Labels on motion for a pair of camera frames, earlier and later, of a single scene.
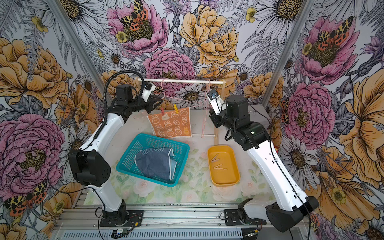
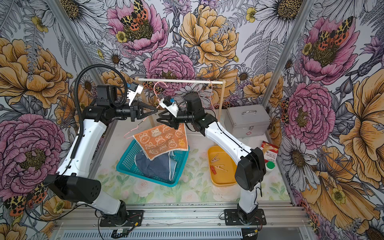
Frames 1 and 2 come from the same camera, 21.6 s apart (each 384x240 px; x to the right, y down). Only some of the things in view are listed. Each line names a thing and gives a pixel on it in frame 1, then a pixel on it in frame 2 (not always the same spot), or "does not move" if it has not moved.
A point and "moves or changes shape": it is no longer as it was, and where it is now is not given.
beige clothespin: [217, 167] does not move
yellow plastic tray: [224, 169] does not move
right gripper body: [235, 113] to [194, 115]
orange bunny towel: [172, 125] moves or changes shape
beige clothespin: [214, 159] does not move
